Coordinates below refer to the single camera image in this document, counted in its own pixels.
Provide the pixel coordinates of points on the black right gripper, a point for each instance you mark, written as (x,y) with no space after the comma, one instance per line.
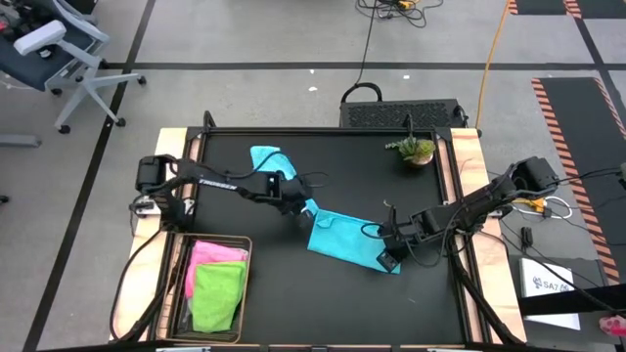
(398,234)

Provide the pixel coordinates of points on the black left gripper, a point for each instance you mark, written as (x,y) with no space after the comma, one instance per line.
(296,193)

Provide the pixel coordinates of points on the turquoise microfiber towel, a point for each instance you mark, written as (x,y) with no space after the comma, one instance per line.
(342,239)

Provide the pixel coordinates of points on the blue microfiber towel white tag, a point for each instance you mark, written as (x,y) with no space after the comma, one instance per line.
(269,159)

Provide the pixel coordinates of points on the pink microfiber towel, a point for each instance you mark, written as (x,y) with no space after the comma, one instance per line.
(210,254)

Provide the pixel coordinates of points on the green microfiber towel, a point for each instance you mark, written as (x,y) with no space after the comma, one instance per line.
(217,298)

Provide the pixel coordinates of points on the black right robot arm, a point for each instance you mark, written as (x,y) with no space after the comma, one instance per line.
(489,195)

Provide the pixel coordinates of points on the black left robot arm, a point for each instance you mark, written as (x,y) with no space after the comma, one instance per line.
(215,182)

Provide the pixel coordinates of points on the light wooden table side board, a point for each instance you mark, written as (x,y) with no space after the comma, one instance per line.
(494,274)
(139,283)

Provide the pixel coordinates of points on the small potted succulent plant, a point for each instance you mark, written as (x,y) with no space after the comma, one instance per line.
(415,149)

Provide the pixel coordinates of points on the black perforated computer case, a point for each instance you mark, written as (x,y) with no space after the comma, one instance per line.
(391,115)

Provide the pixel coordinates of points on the small black power brick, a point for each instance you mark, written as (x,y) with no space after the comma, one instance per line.
(526,237)

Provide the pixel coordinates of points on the white paper sign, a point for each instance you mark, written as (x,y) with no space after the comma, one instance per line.
(543,303)

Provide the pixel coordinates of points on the large black orange-striped floor mat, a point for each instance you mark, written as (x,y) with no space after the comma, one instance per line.
(582,137)

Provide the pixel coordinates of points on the pink speckled object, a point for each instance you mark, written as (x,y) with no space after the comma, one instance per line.
(613,326)

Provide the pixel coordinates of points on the small black orange-striped floor mat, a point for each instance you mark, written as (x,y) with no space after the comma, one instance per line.
(538,6)

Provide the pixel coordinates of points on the grey desk foot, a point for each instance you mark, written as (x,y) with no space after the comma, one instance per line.
(19,140)

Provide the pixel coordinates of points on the white grey office chair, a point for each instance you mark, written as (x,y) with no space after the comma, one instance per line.
(36,36)

